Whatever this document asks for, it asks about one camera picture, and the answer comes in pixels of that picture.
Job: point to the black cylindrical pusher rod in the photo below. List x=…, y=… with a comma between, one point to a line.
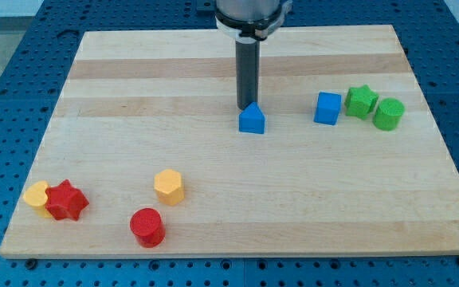
x=247, y=73

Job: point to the blue triangle block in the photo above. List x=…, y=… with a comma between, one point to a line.
x=252, y=120

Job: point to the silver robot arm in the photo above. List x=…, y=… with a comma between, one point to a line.
x=249, y=23

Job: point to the blue cube block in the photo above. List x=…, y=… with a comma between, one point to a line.
x=328, y=107

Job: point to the green star block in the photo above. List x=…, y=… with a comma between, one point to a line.
x=360, y=101

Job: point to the light wooden board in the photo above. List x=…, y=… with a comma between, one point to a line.
x=136, y=103

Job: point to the yellow hexagon block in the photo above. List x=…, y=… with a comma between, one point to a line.
x=168, y=186

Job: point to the green cylinder block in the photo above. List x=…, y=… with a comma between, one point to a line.
x=388, y=114

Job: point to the red cylinder block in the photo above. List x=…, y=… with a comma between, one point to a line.
x=147, y=227

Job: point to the red star block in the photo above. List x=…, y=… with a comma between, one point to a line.
x=65, y=201

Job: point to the yellow heart block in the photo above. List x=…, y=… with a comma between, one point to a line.
x=35, y=197

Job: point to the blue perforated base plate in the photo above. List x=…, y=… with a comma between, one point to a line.
x=31, y=85

